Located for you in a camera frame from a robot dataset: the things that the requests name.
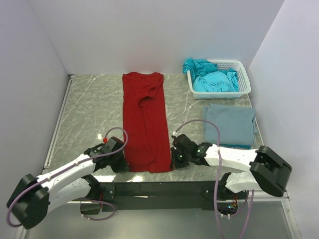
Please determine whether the turquoise t shirt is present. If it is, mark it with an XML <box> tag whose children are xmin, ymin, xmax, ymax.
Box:
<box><xmin>182</xmin><ymin>58</ymin><xmax>239</xmax><ymax>93</ymax></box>

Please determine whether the red t shirt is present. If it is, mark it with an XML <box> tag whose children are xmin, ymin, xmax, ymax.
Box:
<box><xmin>122</xmin><ymin>72</ymin><xmax>171</xmax><ymax>173</ymax></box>

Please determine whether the white plastic basket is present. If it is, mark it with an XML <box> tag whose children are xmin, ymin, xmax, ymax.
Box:
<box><xmin>185</xmin><ymin>59</ymin><xmax>251</xmax><ymax>100</ymax></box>

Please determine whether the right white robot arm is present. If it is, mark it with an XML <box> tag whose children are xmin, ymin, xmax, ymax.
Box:
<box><xmin>171</xmin><ymin>134</ymin><xmax>292</xmax><ymax>199</ymax></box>

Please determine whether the black base beam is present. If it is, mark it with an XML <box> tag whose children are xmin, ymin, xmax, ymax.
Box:
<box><xmin>84</xmin><ymin>181</ymin><xmax>215</xmax><ymax>210</ymax></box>

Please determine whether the folded grey-blue t shirt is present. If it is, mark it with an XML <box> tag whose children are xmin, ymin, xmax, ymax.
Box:
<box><xmin>203</xmin><ymin>104</ymin><xmax>258</xmax><ymax>149</ymax></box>

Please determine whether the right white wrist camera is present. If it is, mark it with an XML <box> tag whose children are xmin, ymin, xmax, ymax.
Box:
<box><xmin>171</xmin><ymin>131</ymin><xmax>178</xmax><ymax>139</ymax></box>

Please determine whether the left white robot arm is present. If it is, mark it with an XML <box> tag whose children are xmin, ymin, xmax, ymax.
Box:
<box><xmin>6</xmin><ymin>137</ymin><xmax>128</xmax><ymax>229</ymax></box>

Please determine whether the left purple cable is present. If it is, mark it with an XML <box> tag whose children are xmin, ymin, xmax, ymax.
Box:
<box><xmin>6</xmin><ymin>127</ymin><xmax>129</xmax><ymax>228</ymax></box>

